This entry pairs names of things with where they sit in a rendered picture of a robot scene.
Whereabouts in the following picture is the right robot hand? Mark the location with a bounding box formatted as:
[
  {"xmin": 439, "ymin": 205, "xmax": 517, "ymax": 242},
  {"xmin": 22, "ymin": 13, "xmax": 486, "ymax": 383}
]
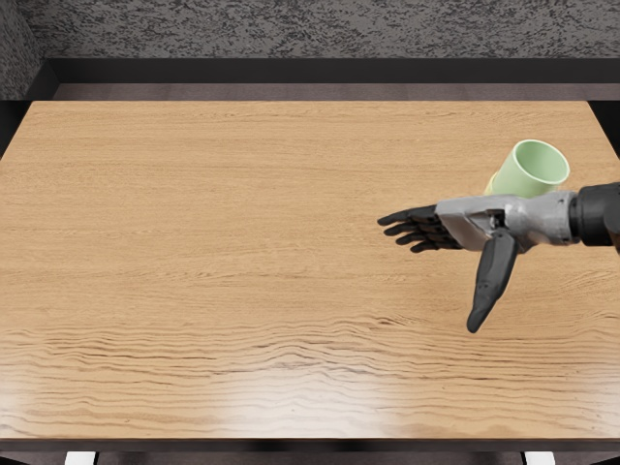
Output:
[{"xmin": 377, "ymin": 190, "xmax": 580, "ymax": 335}]

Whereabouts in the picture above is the light green cup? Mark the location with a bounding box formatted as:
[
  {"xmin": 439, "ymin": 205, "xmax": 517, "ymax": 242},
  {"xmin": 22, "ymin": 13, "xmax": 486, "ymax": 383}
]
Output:
[{"xmin": 490, "ymin": 139, "xmax": 571, "ymax": 201}]

